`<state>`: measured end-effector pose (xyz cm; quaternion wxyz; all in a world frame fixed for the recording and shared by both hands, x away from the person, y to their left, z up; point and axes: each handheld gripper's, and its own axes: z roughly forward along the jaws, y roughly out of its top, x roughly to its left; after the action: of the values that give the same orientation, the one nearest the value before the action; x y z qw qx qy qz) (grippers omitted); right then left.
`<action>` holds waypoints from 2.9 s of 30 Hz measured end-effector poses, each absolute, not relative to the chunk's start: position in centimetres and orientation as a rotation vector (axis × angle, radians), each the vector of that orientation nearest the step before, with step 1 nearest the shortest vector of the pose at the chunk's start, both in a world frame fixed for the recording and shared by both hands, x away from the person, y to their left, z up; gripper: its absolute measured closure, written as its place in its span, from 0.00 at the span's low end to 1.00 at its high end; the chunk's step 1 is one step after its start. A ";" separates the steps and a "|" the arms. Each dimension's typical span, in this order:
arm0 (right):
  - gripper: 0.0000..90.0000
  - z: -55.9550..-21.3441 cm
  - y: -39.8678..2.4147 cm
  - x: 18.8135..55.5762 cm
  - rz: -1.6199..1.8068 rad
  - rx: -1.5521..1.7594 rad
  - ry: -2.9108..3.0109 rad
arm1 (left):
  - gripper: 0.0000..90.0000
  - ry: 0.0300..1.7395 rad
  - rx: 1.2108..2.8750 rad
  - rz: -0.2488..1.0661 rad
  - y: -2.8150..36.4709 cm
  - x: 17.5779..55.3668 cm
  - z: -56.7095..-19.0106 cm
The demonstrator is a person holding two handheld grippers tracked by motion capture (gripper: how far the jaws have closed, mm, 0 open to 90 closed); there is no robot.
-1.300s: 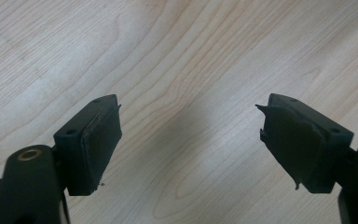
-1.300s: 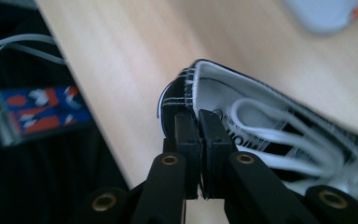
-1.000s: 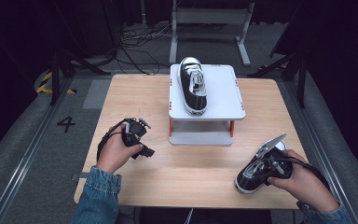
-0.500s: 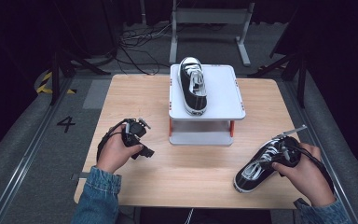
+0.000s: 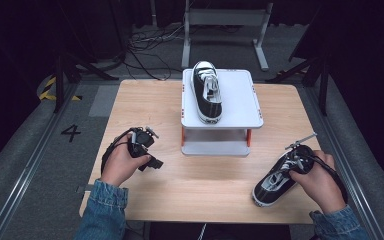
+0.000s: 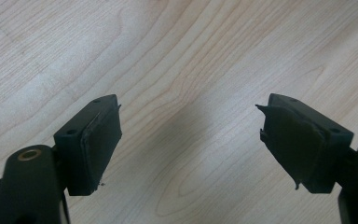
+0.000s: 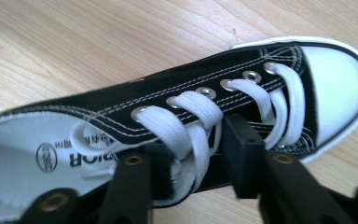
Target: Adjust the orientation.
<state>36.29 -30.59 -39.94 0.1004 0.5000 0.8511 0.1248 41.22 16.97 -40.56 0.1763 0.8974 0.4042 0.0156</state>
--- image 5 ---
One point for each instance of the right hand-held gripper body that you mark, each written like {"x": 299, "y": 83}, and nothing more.
{"x": 302, "y": 160}

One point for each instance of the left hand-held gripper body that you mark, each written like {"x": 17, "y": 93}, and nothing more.
{"x": 140, "y": 141}

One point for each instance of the black canvas sneaker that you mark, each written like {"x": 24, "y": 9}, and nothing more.
{"x": 266, "y": 195}
{"x": 200, "y": 96}

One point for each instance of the white two-tier shoe rack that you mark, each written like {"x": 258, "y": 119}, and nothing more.
{"x": 240, "y": 100}

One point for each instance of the person's right hand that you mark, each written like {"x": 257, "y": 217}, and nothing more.
{"x": 323, "y": 183}

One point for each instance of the person's left hand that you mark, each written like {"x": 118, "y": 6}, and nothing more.
{"x": 120, "y": 166}

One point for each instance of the black tripod stand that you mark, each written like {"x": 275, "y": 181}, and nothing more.
{"x": 323, "y": 83}
{"x": 59, "y": 83}

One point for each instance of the yellow black hazard tape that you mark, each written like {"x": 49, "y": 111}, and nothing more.
{"x": 48, "y": 85}

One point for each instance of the grey metal stand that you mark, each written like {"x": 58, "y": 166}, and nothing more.
{"x": 225, "y": 16}

